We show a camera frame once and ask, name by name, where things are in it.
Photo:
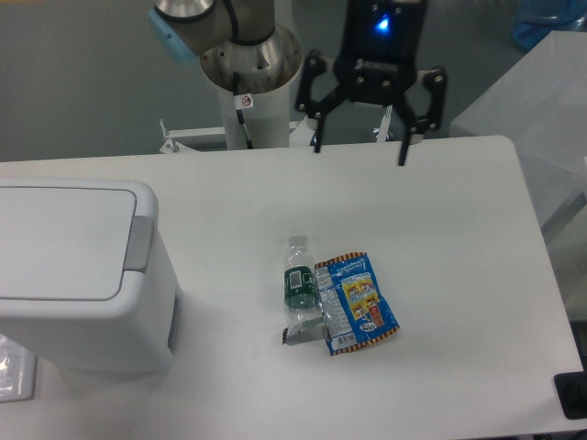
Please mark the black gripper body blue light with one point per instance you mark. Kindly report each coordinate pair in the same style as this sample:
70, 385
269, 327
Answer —
376, 63

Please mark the white lidded trash can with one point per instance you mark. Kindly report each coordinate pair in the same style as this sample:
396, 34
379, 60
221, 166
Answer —
86, 280

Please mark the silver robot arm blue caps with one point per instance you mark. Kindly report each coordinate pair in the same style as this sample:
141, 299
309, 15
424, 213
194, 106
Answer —
240, 33

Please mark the silver levelling foot bolt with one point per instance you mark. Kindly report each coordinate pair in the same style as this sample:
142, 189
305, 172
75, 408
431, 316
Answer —
382, 132

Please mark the white side table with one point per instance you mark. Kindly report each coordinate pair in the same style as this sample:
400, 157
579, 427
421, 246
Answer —
540, 105

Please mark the blue water jug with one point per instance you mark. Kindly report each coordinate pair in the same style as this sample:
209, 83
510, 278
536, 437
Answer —
534, 20

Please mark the clear bottle green label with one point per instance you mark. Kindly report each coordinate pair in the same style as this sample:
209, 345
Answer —
301, 297

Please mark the blue snack bag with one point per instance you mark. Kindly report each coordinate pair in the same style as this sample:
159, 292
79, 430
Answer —
355, 312

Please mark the small silver torn wrapper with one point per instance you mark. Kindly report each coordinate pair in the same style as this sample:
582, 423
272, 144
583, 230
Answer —
303, 332

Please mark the black device at table edge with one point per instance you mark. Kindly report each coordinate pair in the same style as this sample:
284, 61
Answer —
571, 389

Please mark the clear plastic tray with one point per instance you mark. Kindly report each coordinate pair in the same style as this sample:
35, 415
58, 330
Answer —
18, 372

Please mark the white pedestal base frame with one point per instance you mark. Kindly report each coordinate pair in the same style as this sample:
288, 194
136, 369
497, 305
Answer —
214, 138

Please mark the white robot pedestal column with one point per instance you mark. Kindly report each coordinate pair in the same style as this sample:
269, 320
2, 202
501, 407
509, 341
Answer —
255, 103

